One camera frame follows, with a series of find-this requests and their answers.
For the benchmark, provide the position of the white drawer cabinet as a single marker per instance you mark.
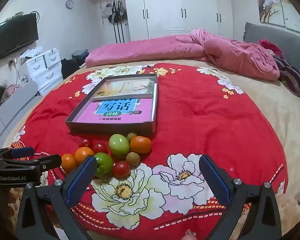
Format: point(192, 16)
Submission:
point(44, 69)

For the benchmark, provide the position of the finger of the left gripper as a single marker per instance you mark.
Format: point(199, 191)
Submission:
point(16, 153)
point(41, 164)

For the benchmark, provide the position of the black bag on floor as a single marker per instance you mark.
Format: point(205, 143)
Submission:
point(69, 67)

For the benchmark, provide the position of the green apple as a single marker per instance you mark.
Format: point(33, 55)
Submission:
point(104, 164)
point(119, 145)

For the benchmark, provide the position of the round wall clock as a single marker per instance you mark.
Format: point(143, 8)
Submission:
point(69, 4)

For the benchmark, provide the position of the red floral blanket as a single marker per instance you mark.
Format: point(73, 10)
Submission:
point(199, 111)

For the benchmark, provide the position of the red cherry tomato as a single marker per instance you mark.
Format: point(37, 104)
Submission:
point(121, 169)
point(100, 148)
point(85, 143)

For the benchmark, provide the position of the black wall television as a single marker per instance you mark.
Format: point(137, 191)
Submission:
point(17, 32)

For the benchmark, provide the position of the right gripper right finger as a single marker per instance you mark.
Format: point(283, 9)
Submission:
point(263, 219)

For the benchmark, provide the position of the orange mandarin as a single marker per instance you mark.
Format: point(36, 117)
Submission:
point(82, 153)
point(68, 163)
point(140, 145)

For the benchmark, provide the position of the white wardrobe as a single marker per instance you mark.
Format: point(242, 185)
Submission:
point(158, 18)

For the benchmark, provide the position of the striped dark pillow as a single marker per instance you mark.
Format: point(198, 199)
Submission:
point(289, 75)

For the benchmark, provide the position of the beige bed sheet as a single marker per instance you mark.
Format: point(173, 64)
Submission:
point(279, 106)

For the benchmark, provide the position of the hanging bags on door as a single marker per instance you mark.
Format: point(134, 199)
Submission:
point(114, 19)

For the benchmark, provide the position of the yellow landscape cover book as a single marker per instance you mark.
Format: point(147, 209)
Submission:
point(124, 87)

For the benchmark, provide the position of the pink rumpled duvet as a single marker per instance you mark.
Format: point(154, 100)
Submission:
point(248, 59)

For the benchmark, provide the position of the red pillow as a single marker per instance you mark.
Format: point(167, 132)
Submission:
point(271, 47)

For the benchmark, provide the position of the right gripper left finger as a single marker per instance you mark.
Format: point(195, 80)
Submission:
point(62, 195)

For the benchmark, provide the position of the pink Chinese workbook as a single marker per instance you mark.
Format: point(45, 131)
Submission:
point(117, 111)

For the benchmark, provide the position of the tree wall painting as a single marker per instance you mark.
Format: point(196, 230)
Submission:
point(279, 12)

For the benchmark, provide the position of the grey padded headboard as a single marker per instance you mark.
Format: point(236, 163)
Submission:
point(287, 42)

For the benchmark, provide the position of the small brown longan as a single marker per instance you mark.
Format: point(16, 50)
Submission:
point(131, 135)
point(133, 159)

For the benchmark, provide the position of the grey shallow cardboard tray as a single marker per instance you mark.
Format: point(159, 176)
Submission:
point(145, 128)

